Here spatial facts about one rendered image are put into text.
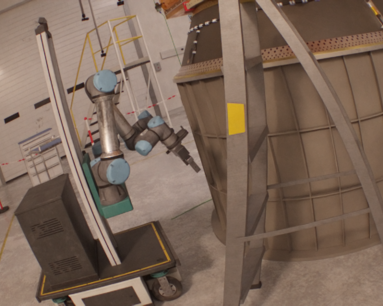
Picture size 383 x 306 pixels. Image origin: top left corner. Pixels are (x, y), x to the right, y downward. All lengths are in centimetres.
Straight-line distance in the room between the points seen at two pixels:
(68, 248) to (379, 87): 193
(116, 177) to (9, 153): 822
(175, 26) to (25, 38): 432
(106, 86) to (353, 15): 142
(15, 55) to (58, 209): 817
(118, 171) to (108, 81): 41
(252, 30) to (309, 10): 59
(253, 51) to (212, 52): 68
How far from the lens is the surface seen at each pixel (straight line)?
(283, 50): 196
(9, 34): 1010
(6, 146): 988
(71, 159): 204
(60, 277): 218
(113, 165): 176
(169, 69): 1023
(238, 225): 139
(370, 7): 221
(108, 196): 193
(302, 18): 204
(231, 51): 125
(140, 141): 189
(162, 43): 1026
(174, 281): 221
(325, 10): 209
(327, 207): 216
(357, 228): 225
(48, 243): 209
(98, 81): 175
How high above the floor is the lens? 127
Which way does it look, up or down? 14 degrees down
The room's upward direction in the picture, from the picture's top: 18 degrees counter-clockwise
